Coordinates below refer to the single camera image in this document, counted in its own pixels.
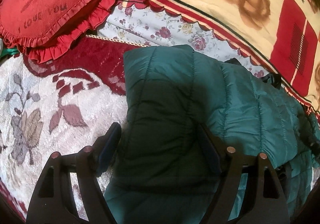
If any red checked rose quilt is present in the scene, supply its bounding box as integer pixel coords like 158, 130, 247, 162
120, 0, 320, 117

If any red and white plush blanket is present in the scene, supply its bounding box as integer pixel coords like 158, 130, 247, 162
0, 35, 130, 224

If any red heart-shaped ruffled pillow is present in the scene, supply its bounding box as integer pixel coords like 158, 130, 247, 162
0, 0, 132, 64

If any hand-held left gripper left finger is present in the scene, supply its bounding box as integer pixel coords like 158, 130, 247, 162
26, 122, 122, 224

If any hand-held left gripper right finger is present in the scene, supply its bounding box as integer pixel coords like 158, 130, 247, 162
199, 124, 292, 224

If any light floral bedsheet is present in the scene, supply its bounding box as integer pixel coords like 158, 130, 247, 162
96, 1, 275, 79

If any green plastic object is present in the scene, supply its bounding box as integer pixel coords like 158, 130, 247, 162
0, 47, 19, 56

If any green quilted puffer jacket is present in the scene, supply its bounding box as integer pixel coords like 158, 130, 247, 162
104, 44, 320, 224

